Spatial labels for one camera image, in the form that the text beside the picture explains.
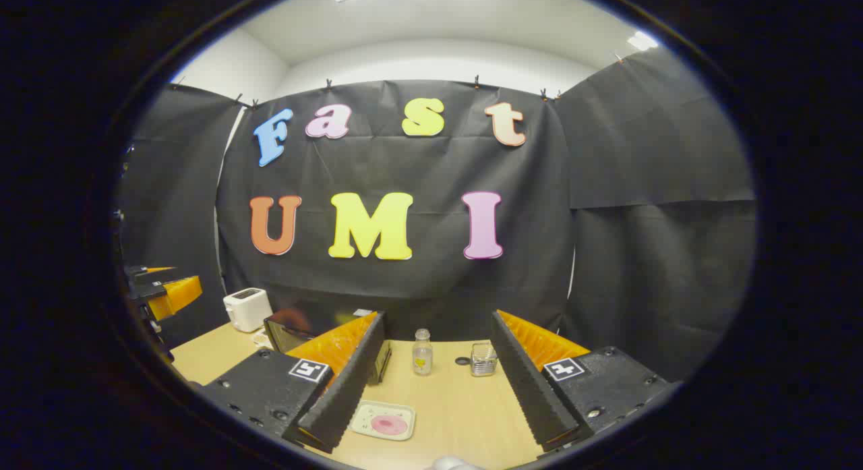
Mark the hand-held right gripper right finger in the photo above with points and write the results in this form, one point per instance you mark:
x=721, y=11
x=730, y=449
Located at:
x=529, y=389

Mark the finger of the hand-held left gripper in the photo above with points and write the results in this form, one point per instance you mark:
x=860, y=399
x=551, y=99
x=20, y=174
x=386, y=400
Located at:
x=176, y=295
x=152, y=272

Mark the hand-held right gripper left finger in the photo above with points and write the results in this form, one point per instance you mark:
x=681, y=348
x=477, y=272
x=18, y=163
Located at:
x=350, y=389

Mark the white food tray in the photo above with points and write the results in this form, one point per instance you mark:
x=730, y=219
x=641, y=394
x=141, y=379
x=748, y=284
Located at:
x=364, y=423

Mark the pink round food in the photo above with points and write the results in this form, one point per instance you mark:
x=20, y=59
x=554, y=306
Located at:
x=390, y=425

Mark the black electric oven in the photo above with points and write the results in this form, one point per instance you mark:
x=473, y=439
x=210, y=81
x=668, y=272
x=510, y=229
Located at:
x=296, y=328

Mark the white toaster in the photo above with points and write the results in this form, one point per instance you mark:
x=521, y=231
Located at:
x=246, y=308

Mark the clear glass bottle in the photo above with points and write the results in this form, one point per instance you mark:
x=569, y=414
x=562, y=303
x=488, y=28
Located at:
x=423, y=355

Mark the white divided snack dish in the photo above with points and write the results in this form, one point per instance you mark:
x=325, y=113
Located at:
x=260, y=338

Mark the black backdrop cloth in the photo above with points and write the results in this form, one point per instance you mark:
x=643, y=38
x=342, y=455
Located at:
x=404, y=288

